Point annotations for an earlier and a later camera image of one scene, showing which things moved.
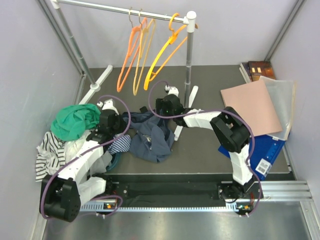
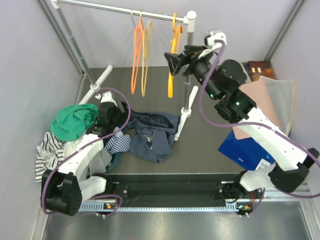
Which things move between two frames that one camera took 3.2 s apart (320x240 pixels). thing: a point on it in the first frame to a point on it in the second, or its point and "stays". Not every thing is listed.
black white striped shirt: [50, 156] stays
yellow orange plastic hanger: [170, 40] to [174, 43]
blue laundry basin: [115, 157] stays
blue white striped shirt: [122, 144] stays
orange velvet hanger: [134, 31] to [139, 34]
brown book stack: [252, 71] stays
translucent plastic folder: [282, 93] stays
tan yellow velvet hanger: [142, 31] to [148, 26]
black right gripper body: [161, 104] to [199, 67]
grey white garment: [99, 163] stays
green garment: [71, 122] stays
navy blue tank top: [154, 139] stays
